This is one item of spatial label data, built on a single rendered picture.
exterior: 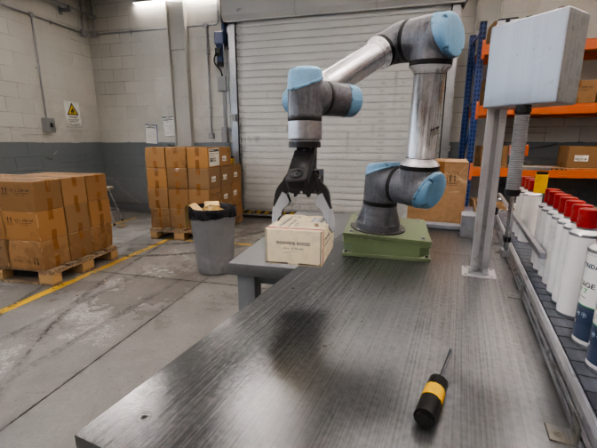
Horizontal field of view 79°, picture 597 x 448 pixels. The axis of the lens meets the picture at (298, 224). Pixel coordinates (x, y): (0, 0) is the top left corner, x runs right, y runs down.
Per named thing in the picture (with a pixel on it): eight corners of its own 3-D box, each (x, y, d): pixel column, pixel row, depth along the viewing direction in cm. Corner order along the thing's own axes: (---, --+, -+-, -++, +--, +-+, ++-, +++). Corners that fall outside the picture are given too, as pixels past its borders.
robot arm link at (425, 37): (406, 199, 124) (423, 20, 108) (446, 208, 113) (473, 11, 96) (383, 204, 117) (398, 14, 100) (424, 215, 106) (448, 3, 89)
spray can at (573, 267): (593, 323, 66) (614, 212, 61) (558, 317, 68) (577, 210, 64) (584, 310, 71) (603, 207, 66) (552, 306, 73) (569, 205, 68)
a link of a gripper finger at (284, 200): (280, 225, 89) (300, 195, 87) (273, 230, 84) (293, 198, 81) (270, 218, 90) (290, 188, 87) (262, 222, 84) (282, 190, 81)
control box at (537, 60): (556, 102, 78) (570, 4, 74) (481, 108, 92) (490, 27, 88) (577, 105, 83) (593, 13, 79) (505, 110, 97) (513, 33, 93)
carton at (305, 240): (322, 267, 75) (322, 232, 73) (266, 262, 78) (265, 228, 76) (333, 245, 90) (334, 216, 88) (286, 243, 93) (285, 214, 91)
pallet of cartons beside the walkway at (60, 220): (120, 258, 386) (110, 173, 366) (51, 287, 306) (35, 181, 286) (27, 251, 411) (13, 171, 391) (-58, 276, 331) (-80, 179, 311)
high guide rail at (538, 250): (545, 259, 80) (545, 253, 80) (537, 259, 81) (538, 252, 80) (500, 196, 176) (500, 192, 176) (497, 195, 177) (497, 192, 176)
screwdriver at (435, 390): (433, 434, 47) (436, 414, 47) (410, 425, 49) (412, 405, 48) (459, 359, 64) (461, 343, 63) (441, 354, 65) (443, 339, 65)
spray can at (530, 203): (537, 244, 116) (546, 180, 111) (518, 243, 118) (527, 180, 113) (534, 241, 120) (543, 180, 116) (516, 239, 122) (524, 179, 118)
